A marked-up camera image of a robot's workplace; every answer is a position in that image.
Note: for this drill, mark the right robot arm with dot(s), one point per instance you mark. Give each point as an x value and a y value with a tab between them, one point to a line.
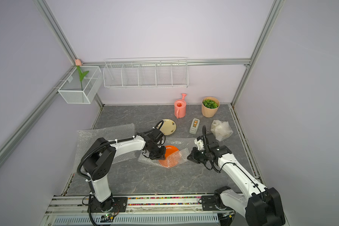
261	206

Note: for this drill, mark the cream beige plate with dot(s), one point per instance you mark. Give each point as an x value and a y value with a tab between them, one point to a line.
168	127

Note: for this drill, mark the long white wire basket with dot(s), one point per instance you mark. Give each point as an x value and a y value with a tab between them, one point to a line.
142	72

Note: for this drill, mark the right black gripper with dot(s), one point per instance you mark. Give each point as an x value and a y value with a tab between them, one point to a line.
192	156

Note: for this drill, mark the potted green plant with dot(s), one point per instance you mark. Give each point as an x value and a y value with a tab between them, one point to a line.
210	106

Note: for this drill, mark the pink watering can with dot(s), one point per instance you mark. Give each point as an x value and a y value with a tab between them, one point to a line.
180	107

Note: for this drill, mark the pink artificial tulip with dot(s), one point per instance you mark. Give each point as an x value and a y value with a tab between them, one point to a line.
82	74

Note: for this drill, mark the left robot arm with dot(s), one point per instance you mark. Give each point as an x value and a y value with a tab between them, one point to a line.
97	161

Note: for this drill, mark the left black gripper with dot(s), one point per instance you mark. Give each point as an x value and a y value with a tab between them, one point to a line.
161	156

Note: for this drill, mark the orange plate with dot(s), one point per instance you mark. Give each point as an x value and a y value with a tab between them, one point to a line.
171	157

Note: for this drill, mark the small white wire basket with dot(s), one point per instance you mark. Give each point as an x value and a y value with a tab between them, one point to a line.
71	91

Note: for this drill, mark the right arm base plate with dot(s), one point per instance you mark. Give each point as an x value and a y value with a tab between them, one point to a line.
212	203

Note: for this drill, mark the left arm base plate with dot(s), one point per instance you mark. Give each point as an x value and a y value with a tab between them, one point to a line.
114	204

